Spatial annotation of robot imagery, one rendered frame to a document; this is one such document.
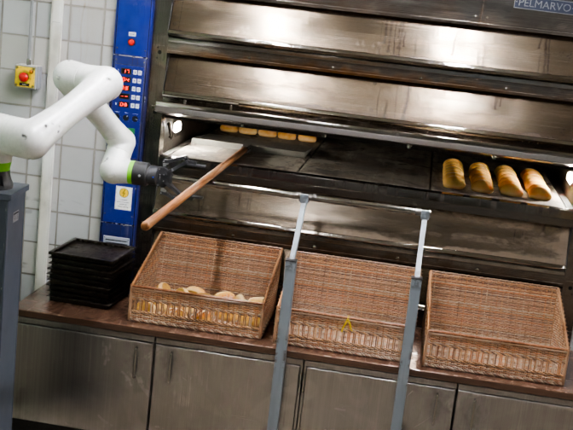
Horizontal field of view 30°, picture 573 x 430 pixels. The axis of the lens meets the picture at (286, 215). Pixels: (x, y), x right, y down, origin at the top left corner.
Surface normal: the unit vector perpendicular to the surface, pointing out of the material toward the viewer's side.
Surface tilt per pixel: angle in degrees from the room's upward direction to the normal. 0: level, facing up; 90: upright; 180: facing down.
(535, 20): 90
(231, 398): 90
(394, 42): 70
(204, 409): 90
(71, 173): 90
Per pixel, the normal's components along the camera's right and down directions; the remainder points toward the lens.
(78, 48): -0.15, 0.19
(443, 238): -0.07, -0.13
